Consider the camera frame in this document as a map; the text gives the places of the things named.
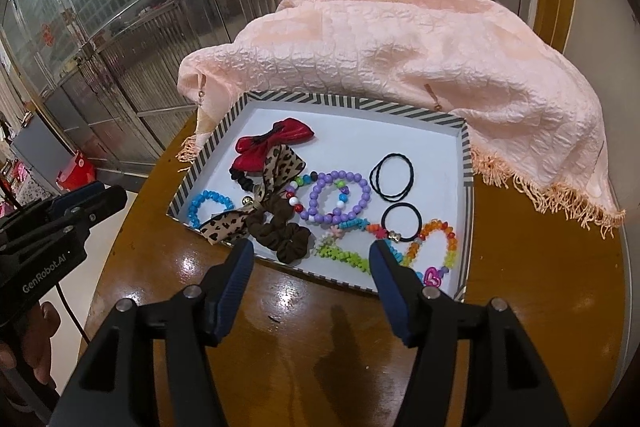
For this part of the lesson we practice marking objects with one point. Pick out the leopard print hair bow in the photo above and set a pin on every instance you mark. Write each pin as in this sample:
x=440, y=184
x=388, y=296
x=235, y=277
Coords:
x=280, y=167

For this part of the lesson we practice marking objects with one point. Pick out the pink fringed cloth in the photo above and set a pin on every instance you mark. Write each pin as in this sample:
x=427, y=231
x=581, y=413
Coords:
x=400, y=57

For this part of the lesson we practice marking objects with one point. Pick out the metal glass-block door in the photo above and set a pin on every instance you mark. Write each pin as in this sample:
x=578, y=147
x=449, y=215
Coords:
x=150, y=32

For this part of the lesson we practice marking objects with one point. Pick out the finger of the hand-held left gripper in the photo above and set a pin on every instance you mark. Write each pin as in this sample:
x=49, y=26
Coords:
x=107, y=204
x=75, y=197

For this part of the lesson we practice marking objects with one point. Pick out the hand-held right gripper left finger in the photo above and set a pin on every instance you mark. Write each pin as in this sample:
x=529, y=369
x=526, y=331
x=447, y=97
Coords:
x=232, y=287

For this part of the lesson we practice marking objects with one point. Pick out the red hair bow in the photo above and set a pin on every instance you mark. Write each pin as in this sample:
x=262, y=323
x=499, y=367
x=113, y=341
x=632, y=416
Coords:
x=285, y=132

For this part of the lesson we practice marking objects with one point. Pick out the black scrunchie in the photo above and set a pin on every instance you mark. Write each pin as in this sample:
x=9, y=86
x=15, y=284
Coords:
x=242, y=181

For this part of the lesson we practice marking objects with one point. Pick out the brown scrunchie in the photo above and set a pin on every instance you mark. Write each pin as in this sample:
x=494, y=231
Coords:
x=290, y=247

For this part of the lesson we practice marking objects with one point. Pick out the small red door decoration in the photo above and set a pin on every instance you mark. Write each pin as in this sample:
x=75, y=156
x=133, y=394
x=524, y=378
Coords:
x=47, y=36

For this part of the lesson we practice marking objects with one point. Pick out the person's left hand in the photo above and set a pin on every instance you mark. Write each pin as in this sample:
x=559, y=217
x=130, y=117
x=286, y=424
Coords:
x=49, y=342

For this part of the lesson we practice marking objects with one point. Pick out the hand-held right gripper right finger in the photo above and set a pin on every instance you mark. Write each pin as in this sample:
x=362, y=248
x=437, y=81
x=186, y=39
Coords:
x=395, y=297

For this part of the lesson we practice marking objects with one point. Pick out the red bag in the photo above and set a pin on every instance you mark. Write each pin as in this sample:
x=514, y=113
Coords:
x=75, y=172

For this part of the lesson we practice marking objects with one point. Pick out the striped cardboard tray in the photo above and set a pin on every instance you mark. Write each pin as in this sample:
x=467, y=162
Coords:
x=345, y=142

